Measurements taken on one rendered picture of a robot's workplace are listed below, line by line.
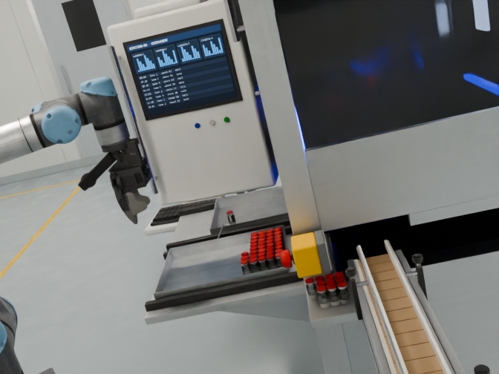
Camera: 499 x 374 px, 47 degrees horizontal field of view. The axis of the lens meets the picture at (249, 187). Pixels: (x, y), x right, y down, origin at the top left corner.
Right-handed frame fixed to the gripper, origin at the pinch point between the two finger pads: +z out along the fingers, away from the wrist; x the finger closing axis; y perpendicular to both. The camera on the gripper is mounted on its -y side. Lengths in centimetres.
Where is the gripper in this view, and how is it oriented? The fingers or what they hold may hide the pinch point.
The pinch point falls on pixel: (131, 219)
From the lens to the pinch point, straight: 148.1
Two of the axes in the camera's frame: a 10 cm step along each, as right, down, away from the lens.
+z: 2.3, 9.2, 3.2
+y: 9.7, -2.1, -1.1
